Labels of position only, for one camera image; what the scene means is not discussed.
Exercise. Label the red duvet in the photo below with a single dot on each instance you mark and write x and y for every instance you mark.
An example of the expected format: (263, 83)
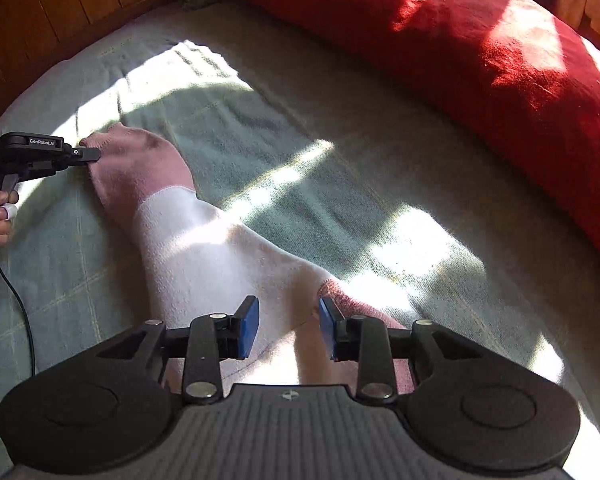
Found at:
(507, 70)

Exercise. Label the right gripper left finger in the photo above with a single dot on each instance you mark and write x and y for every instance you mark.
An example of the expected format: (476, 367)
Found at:
(152, 364)

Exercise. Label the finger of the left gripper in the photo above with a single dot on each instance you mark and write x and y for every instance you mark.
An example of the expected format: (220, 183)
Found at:
(83, 156)

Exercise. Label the pink and white knit sweater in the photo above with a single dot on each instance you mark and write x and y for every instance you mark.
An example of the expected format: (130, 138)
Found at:
(198, 260)

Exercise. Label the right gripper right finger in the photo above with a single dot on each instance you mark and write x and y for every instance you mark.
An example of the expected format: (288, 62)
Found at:
(374, 346)

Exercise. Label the green plaid bed blanket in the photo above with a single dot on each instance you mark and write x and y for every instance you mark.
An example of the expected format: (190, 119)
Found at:
(332, 163)

